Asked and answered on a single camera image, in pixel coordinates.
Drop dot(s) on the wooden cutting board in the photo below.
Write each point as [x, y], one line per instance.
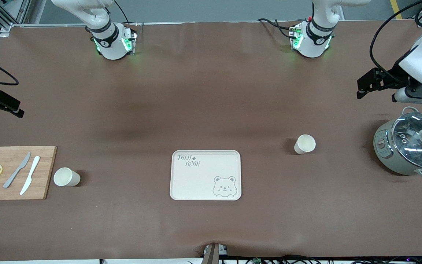
[46, 176]

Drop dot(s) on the white plastic knife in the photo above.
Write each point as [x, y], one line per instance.
[30, 174]

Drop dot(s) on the brown table cover sheet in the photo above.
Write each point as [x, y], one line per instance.
[233, 91]

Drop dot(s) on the white IKEA cup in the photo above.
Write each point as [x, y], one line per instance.
[64, 177]
[305, 143]

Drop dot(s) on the grey plastic knife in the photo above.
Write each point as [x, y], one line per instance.
[17, 170]

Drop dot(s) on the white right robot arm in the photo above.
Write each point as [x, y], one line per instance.
[110, 47]

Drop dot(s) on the cream tray with bear print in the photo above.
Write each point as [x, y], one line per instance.
[203, 179]

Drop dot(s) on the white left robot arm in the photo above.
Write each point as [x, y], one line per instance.
[311, 44]

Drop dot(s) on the glass pot lid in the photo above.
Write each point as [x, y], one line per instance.
[408, 146]

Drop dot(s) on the sage green electric pot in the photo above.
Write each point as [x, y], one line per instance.
[387, 156]

